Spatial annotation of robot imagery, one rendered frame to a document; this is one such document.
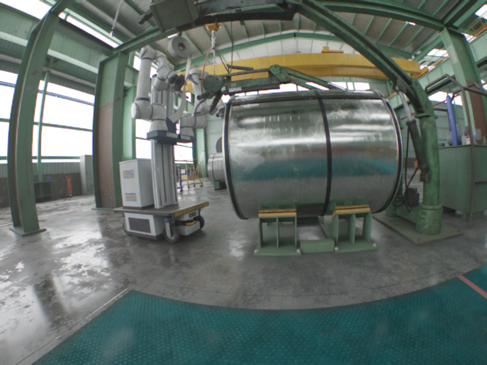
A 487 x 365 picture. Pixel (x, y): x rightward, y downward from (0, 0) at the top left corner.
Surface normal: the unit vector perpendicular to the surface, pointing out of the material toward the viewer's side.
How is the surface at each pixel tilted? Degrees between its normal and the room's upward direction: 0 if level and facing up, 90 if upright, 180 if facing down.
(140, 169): 90
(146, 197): 90
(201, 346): 0
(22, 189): 90
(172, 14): 145
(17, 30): 90
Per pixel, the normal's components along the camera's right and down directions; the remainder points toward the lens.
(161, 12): -0.07, 0.86
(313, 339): -0.06, -1.00
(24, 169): 0.98, -0.05
